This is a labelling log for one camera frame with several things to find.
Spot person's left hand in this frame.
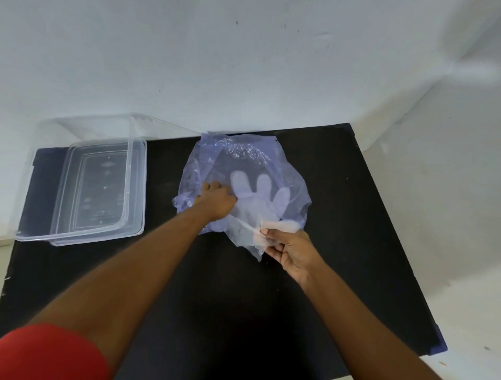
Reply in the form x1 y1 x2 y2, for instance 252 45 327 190
194 182 238 221

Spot person's right hand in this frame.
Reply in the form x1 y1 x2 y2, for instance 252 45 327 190
260 228 328 286

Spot clear disposable plastic glove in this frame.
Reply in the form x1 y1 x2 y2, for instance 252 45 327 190
208 170 304 252

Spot bluish clear plastic bag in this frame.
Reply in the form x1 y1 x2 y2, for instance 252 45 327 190
172 132 313 262

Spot person's left forearm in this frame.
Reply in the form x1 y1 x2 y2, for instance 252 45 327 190
25 201 220 372

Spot person's right forearm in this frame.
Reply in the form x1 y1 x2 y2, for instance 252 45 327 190
299 262 444 380

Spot clear plastic container lid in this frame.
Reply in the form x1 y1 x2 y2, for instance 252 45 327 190
50 140 148 247

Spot clear plastic food container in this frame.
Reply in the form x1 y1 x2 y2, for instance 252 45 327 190
15 113 202 242

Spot red shirt sleeve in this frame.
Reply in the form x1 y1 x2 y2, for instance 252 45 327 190
0 323 111 380

